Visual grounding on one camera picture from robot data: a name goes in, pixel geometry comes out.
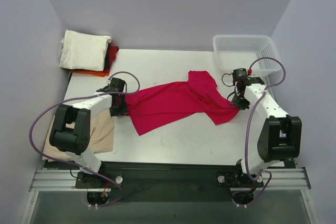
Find magenta red t shirt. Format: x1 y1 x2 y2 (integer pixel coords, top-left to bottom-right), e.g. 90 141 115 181
125 71 239 135

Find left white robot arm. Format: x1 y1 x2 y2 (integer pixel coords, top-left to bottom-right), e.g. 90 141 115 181
49 78 128 188

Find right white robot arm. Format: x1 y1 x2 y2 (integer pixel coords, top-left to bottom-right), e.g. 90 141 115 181
231 76 302 186

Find folded red orange shirts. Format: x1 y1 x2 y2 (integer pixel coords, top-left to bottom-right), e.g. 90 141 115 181
70 46 119 77

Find folded beige t shirt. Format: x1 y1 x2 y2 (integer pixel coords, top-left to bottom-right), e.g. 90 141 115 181
43 110 114 161

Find white plastic basket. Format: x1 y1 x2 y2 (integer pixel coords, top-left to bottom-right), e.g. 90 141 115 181
213 35 281 77

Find folded white t shirt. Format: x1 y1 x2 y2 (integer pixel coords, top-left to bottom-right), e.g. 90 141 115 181
59 30 112 71

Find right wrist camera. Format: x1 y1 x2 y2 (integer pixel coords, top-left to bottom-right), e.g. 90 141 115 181
232 68 252 82

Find aluminium right side rail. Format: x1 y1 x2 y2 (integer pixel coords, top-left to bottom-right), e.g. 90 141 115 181
265 77 292 159

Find aluminium rail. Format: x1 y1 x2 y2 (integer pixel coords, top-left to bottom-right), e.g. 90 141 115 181
30 167 311 192
265 77 292 159

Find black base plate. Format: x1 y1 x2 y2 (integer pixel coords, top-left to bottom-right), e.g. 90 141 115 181
75 162 264 202

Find aluminium front rail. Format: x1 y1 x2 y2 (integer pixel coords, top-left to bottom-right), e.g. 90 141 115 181
30 167 311 192

